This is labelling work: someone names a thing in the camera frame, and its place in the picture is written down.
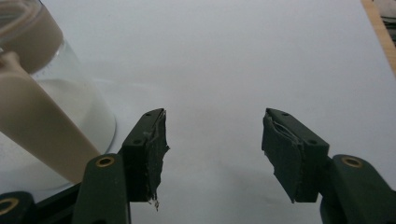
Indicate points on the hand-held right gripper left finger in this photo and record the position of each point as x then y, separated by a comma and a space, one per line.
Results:
144, 161

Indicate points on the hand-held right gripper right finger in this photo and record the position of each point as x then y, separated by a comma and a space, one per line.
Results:
295, 155

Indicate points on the white table mat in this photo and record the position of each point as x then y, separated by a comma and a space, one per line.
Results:
218, 62

